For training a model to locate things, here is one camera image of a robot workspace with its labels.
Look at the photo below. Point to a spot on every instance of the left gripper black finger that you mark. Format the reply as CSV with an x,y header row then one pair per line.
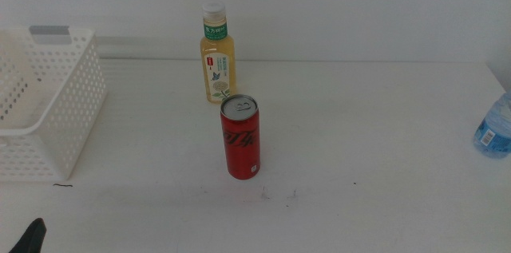
x,y
32,237

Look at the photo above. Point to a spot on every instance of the red cola can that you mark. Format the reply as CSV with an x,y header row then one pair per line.
x,y
239,145

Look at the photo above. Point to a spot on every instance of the yellow tea bottle green label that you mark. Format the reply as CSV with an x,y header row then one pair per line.
x,y
217,73

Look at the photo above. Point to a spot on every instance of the clear water bottle blue label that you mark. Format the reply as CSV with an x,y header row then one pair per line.
x,y
495,129

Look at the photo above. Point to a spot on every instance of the white perforated plastic basket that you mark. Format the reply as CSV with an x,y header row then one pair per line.
x,y
72,105

